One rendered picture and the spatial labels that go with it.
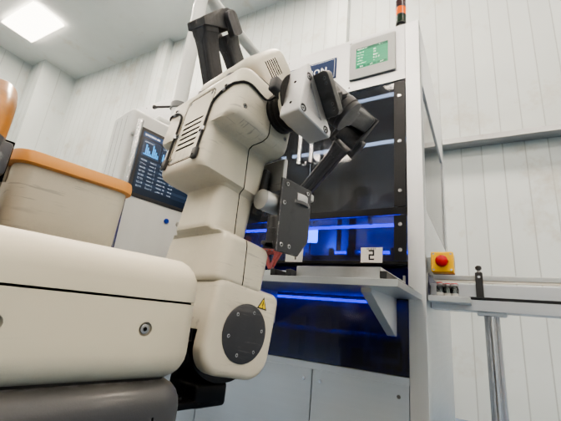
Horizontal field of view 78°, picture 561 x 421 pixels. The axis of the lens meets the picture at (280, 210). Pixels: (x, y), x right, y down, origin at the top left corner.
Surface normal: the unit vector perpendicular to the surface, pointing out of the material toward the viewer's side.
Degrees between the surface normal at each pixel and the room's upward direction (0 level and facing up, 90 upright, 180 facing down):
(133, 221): 90
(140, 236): 90
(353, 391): 90
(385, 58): 90
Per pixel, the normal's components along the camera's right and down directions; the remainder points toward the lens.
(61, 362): 0.71, 0.02
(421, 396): -0.49, -0.30
